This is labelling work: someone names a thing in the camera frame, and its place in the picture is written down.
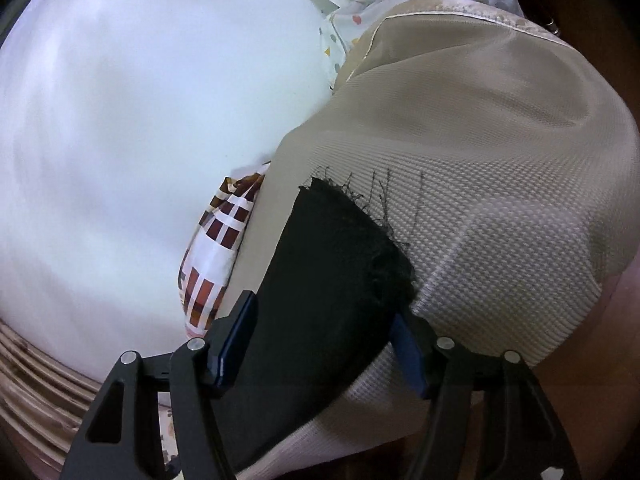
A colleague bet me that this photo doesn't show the beige textured mat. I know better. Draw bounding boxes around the beige textured mat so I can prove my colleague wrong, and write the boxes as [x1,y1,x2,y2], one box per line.
[220,0,640,480]

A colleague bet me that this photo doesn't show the black pants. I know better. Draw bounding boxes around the black pants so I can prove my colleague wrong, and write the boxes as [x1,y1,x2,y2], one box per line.
[227,176,418,468]

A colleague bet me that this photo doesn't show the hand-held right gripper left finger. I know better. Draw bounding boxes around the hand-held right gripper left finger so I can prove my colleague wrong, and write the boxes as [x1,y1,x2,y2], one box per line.
[60,290,260,480]

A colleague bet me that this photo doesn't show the white brown plaid pillow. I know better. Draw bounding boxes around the white brown plaid pillow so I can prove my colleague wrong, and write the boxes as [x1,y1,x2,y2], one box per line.
[177,162,273,341]

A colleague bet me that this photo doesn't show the pink striped cloth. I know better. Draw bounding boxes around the pink striped cloth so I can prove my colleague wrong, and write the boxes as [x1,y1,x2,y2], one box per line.
[0,320,186,480]

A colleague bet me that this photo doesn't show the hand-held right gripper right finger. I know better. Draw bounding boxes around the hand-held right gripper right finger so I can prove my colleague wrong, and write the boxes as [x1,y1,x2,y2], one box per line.
[391,312,582,480]

